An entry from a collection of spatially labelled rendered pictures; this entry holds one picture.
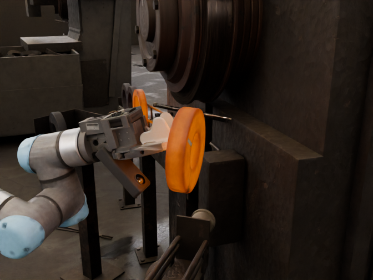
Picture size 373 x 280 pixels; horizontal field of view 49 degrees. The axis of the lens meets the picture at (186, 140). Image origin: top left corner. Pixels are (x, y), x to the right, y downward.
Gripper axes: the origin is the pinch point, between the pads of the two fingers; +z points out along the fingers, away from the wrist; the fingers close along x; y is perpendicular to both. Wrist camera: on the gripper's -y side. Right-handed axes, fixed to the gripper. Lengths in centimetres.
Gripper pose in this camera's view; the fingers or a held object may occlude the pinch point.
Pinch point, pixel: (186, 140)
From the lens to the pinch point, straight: 74.2
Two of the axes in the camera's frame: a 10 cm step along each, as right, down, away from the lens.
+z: 9.2, -1.5, -3.5
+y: -2.4, -9.4, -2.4
